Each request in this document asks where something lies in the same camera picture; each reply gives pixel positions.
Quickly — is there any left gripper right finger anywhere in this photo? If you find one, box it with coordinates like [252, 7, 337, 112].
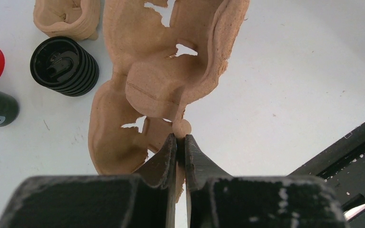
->
[184, 135, 349, 228]

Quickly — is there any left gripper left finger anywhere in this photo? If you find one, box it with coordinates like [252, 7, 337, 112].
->
[0, 134, 177, 228]

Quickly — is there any single brown pulp carrier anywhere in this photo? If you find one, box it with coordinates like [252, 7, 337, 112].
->
[87, 0, 251, 204]

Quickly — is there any stack of black lids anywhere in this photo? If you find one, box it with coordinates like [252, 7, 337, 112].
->
[29, 36, 99, 97]

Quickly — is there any brown pulp cup carrier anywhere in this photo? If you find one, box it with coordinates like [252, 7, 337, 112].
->
[33, 0, 101, 41]

